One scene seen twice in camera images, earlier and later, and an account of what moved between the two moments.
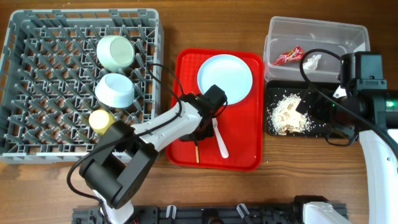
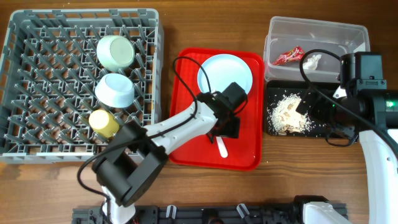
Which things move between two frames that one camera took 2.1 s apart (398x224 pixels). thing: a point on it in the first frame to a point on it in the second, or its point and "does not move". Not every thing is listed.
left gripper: x=208 y=133 to x=232 y=127
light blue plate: x=228 y=73 does not move
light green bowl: x=115 y=91 does not move
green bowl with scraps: x=115 y=53 does not move
